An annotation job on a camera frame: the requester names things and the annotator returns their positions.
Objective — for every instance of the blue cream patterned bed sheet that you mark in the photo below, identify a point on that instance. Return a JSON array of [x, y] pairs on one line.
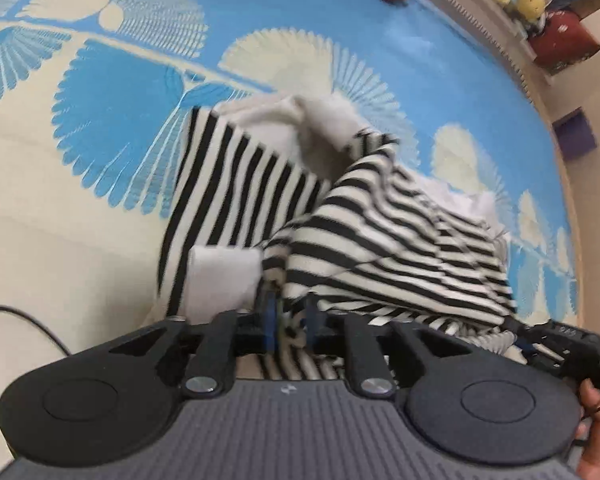
[[130, 110]]

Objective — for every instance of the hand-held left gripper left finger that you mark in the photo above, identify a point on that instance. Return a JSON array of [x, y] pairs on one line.
[[270, 327]]

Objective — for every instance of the white window sill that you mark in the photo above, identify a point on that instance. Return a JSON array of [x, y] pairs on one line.
[[495, 15]]

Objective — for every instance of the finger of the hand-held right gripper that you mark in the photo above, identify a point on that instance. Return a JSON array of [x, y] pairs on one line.
[[522, 335]]

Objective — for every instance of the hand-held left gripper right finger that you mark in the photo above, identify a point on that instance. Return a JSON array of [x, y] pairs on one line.
[[311, 325]]

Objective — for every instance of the purple box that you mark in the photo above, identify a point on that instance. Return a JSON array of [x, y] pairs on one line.
[[576, 136]]

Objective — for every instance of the red cushion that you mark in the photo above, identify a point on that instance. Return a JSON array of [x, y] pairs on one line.
[[562, 40]]

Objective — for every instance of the black white striped garment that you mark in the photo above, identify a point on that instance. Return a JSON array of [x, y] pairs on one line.
[[380, 240]]

